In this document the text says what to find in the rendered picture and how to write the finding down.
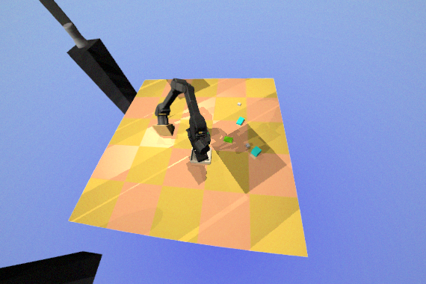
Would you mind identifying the cyan flat block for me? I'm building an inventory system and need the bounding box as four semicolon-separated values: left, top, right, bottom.
236;117;244;125

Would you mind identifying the teal cube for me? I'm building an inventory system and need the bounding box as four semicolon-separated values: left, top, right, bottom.
251;146;262;157

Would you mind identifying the green rectangular block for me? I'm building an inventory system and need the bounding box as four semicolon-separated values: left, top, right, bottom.
223;136;233;143

